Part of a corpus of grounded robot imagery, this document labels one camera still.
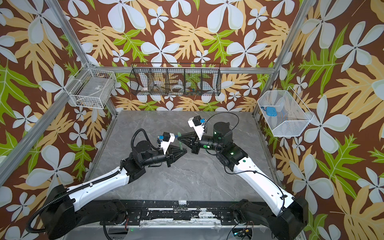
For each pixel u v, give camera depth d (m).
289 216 0.37
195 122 0.56
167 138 0.61
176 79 0.97
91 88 0.85
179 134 0.62
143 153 0.56
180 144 0.64
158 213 0.75
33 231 0.40
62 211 0.39
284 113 0.83
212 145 0.57
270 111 0.86
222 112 0.58
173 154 0.63
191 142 0.59
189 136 0.60
